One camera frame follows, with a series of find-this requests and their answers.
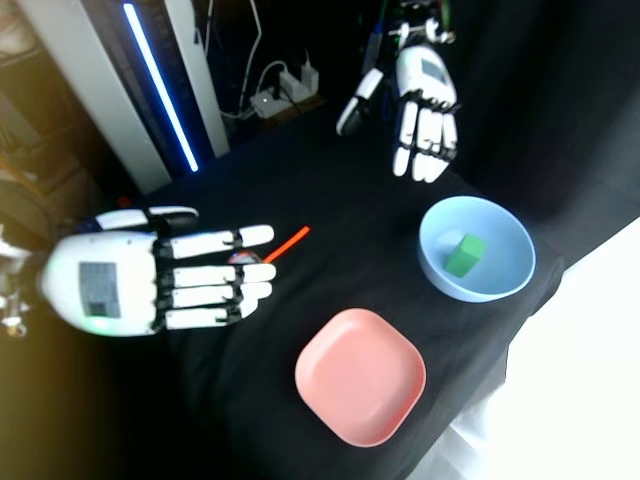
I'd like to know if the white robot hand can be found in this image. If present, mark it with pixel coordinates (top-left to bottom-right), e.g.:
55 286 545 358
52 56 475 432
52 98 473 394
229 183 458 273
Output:
38 205 277 337
335 43 461 184

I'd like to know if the green block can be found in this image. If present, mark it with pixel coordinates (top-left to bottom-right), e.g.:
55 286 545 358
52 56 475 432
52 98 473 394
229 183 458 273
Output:
443 233 488 279

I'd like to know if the light blue bowl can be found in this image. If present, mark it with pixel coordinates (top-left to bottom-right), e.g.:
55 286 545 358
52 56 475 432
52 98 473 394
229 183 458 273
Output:
418 195 537 304

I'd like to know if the orange red stick tool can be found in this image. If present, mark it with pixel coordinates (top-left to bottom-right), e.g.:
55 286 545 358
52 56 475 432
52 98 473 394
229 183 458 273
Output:
227 225 311 266

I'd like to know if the pink square plate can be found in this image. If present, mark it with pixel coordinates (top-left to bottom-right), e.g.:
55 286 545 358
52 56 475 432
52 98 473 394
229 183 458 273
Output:
294 307 428 448

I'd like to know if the white plug adapter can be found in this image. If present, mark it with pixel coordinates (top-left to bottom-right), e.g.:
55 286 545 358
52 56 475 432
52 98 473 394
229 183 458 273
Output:
278 49 320 100

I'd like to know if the white power strip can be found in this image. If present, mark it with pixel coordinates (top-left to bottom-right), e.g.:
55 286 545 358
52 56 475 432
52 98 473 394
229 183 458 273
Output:
249 87 295 120

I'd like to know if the black table cloth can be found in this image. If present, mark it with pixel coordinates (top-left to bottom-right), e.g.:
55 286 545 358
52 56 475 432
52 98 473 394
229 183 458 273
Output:
99 94 566 480

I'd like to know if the white column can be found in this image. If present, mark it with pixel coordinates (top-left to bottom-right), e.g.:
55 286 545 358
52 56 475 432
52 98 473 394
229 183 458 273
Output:
19 0 231 196

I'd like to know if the blue LED light strip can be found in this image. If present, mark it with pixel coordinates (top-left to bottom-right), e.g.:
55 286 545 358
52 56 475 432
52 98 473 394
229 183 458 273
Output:
122 2 200 174

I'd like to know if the white cable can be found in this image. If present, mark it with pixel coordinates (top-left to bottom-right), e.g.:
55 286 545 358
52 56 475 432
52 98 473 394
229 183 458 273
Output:
219 0 289 121

